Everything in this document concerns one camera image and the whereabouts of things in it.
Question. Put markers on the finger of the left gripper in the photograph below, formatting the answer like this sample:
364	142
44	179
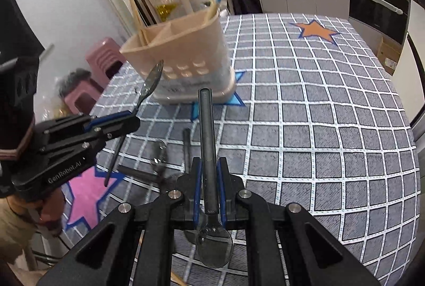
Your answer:
116	131
104	119

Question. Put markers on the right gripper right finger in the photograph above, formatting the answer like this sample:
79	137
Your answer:
285	244

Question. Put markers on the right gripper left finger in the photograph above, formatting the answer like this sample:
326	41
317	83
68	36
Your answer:
133	245

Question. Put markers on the black handled clear spoon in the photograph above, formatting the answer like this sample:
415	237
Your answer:
214	243

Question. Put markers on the person left hand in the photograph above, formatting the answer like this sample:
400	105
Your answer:
47	214

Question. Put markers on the short pink plastic stool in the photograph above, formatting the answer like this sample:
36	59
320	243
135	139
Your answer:
83	98

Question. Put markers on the tall pink plastic stool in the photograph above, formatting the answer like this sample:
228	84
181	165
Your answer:
105	60

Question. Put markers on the beige utensil holder caddy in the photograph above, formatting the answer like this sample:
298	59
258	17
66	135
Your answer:
195	55

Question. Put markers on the grey checked star tablecloth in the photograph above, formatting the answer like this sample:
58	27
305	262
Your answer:
313	122

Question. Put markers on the cardboard box on floor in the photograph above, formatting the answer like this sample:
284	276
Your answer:
388	54

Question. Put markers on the black built-in oven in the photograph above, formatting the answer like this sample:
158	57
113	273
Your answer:
390	17

